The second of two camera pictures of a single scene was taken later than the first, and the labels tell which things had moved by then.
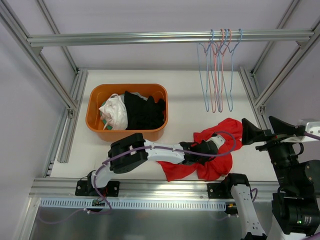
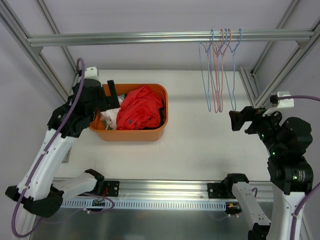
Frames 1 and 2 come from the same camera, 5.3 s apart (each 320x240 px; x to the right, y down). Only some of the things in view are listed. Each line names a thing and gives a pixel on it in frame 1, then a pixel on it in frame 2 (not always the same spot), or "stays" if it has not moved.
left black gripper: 204,149 -> 105,95
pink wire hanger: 220,51 stays
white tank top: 114,111 stays
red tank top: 229,129 -> 140,108
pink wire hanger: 213,51 -> 217,52
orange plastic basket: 98,94 stays
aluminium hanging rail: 133,38 stays
